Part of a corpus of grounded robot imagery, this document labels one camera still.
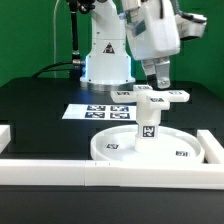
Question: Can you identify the white fence block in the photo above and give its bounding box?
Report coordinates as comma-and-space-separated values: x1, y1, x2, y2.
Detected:
0, 125, 11, 154
197, 130, 224, 165

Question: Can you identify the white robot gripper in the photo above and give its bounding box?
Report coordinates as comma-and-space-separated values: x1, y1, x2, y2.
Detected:
127, 0, 180, 89

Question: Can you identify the white round table top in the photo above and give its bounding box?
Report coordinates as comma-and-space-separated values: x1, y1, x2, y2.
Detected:
90, 125, 205, 164

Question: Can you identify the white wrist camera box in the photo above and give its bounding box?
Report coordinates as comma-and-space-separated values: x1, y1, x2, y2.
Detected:
175, 13, 207, 41

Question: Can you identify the white right fence block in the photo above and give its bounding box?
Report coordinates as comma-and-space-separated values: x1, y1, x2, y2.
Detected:
197, 130, 224, 165

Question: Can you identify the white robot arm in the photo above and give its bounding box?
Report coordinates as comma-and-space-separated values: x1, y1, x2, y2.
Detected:
80, 0, 180, 91

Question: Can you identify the white left fence block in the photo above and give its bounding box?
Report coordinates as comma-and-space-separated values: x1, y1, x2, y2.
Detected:
0, 125, 11, 154

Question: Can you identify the black cable bundle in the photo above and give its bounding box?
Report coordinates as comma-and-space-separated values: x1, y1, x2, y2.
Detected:
31, 59, 86, 79

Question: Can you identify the white cross-shaped table base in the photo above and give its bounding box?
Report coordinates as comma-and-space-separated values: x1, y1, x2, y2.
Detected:
110, 85, 190, 110

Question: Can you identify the white front fence bar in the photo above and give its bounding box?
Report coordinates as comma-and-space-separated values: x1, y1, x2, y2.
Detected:
0, 159, 224, 190

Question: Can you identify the white fiducial marker sheet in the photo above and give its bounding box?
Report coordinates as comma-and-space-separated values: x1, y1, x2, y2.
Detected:
63, 104, 136, 121

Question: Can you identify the black camera stand pole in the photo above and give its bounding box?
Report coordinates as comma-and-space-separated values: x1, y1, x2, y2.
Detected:
66, 0, 96, 66

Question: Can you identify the white hanging cable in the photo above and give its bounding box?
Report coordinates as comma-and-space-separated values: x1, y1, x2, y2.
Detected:
53, 0, 63, 79

